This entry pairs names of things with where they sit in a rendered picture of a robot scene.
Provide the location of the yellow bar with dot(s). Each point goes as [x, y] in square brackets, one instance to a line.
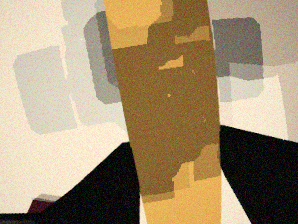
[164, 60]

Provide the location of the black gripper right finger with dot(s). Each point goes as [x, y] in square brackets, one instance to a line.
[262, 171]

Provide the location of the small red cube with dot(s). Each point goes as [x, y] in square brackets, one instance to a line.
[37, 206]

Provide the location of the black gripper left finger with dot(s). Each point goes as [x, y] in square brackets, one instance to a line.
[110, 194]

